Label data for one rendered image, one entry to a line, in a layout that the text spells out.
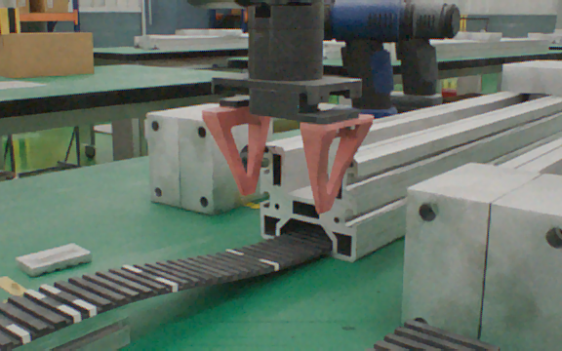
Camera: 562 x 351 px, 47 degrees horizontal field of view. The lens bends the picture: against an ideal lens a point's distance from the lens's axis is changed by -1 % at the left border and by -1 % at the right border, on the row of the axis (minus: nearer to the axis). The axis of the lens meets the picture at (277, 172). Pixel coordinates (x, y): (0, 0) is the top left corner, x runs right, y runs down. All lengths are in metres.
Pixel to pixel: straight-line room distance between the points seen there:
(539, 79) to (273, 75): 0.62
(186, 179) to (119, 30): 11.95
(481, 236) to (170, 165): 0.39
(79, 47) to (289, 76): 2.06
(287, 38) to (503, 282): 0.23
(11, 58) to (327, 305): 2.07
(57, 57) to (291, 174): 1.97
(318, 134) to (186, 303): 0.15
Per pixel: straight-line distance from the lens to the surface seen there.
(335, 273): 0.51
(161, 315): 0.44
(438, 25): 1.08
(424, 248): 0.38
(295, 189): 0.56
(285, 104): 0.46
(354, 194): 0.51
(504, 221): 0.36
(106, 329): 0.40
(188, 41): 4.49
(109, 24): 12.49
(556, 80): 1.03
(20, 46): 2.43
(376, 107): 0.92
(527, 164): 0.52
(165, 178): 0.68
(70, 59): 2.50
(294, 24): 0.47
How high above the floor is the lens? 0.97
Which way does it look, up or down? 13 degrees down
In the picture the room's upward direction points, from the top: straight up
